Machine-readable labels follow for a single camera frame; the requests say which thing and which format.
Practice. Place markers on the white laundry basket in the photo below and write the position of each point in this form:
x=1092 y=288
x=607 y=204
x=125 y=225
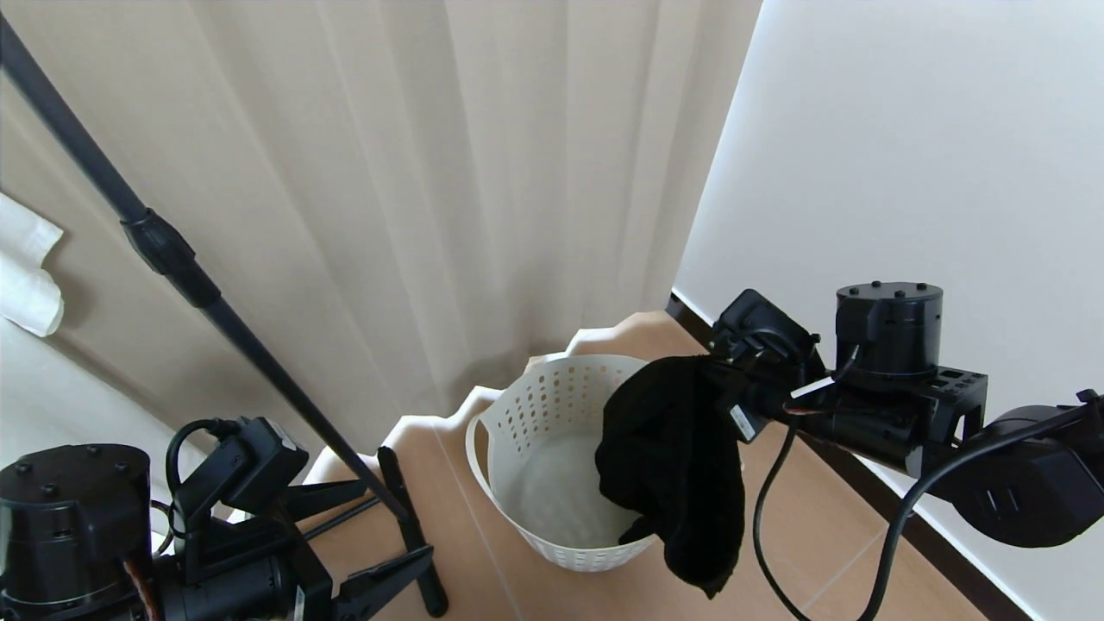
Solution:
x=535 y=405

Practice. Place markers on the black clothes rack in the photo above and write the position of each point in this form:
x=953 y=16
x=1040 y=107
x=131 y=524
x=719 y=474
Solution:
x=164 y=246

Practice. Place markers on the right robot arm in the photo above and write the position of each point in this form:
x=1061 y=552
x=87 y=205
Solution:
x=888 y=336

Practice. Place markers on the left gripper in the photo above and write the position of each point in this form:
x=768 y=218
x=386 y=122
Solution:
x=241 y=586

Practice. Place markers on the white printed t-shirt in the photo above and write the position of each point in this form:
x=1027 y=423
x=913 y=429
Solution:
x=26 y=293

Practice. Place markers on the beige curtain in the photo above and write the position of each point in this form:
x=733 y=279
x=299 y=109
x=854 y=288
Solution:
x=431 y=172

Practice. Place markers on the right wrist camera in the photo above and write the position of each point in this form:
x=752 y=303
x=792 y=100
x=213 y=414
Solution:
x=763 y=332

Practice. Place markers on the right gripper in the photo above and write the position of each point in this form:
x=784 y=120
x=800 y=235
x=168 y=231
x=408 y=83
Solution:
x=776 y=392

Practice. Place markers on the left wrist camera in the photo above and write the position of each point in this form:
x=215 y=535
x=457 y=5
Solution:
x=259 y=461

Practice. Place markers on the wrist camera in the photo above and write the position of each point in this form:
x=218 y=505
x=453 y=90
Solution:
x=763 y=332
x=259 y=461

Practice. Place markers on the black garment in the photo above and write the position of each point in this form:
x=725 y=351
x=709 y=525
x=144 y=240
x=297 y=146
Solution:
x=673 y=448

